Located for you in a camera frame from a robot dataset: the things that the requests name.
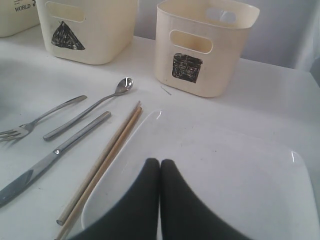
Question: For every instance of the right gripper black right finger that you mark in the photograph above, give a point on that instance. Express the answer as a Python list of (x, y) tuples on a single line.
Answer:
[(183, 214)]

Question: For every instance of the wooden chopstick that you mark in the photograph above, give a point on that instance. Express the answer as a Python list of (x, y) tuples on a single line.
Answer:
[(68, 209), (103, 168)]

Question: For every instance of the white square plate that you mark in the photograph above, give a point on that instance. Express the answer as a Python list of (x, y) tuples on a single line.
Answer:
[(260, 187)]

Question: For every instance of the white curtain backdrop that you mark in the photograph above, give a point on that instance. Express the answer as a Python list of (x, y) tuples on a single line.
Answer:
[(286, 32)]

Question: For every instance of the steel table knife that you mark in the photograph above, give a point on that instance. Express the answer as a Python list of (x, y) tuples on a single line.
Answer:
[(25, 180)]

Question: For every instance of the small steel fork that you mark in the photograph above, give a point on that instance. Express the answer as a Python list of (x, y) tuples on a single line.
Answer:
[(25, 129)]

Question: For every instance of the cream bin with black circle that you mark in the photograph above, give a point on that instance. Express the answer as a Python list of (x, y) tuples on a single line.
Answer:
[(17, 16)]

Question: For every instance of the cream bin with black square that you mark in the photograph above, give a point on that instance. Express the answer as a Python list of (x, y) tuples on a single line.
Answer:
[(198, 43)]

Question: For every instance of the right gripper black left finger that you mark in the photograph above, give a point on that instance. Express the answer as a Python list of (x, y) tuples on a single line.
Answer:
[(135, 215)]

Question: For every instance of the long steel spoon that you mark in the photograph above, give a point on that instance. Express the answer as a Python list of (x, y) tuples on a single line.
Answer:
[(122, 87)]

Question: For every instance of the cream bin with black triangle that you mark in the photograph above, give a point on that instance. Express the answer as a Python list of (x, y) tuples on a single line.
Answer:
[(92, 32)]

